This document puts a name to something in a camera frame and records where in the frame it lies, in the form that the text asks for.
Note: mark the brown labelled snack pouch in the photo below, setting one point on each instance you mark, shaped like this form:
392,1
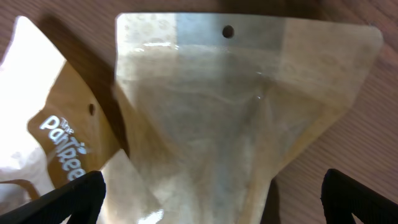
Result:
53,130

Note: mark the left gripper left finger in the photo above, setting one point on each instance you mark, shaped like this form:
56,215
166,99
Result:
79,202

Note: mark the beige paper pouch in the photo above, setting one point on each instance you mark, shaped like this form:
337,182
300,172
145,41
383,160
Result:
216,105

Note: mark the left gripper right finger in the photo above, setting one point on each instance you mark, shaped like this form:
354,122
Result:
344,198

